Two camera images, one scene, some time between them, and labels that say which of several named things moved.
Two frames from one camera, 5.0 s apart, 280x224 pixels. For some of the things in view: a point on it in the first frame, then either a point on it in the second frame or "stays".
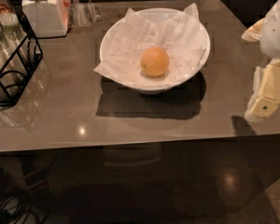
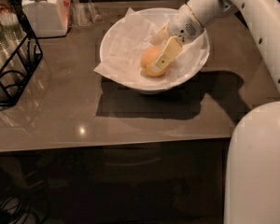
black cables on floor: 13,209 stays
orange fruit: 154,62 stays
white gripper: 276,32 → 184,24
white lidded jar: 48,11 stays
